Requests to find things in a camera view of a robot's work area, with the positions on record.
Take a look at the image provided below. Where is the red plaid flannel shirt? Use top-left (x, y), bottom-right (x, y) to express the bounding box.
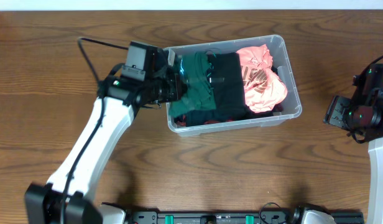
top-left (173, 104), bottom-right (284, 128)

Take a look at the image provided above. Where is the clear plastic storage bin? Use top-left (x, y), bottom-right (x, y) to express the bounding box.
top-left (167, 34), bottom-right (302, 137)

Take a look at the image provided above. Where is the pink printed t-shirt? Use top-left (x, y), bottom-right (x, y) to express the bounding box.
top-left (237, 45), bottom-right (288, 113)

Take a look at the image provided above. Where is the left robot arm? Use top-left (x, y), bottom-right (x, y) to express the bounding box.
top-left (24, 42), bottom-right (187, 223)

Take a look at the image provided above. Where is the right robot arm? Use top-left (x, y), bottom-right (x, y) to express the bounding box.
top-left (286, 56), bottom-right (383, 223)

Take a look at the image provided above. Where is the black taped garment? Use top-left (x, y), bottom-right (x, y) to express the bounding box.
top-left (206, 52), bottom-right (247, 122)

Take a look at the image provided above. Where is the green garment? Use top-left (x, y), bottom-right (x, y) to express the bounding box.
top-left (168, 52), bottom-right (216, 118)

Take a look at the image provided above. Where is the dark navy garment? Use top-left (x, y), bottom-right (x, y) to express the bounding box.
top-left (174, 110), bottom-right (221, 127)

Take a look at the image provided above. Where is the black mounting rail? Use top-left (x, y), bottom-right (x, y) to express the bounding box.
top-left (99, 202), bottom-right (365, 224)

